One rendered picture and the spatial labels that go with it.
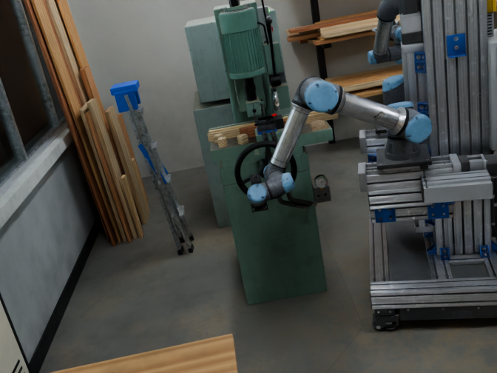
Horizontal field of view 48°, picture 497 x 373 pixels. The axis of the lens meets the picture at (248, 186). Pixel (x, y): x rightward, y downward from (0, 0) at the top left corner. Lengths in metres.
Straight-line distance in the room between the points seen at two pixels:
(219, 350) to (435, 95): 1.44
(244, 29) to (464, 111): 1.05
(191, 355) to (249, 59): 1.41
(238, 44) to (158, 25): 2.49
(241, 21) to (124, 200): 1.86
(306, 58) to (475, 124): 2.79
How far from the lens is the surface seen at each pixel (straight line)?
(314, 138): 2.72
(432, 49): 2.54
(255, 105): 2.77
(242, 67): 2.70
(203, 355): 1.94
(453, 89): 2.59
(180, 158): 5.35
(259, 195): 2.18
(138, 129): 3.48
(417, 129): 2.28
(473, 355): 2.65
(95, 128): 3.93
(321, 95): 2.11
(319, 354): 2.68
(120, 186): 4.05
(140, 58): 5.17
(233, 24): 2.67
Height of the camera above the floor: 1.69
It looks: 21 degrees down
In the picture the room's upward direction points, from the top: 11 degrees counter-clockwise
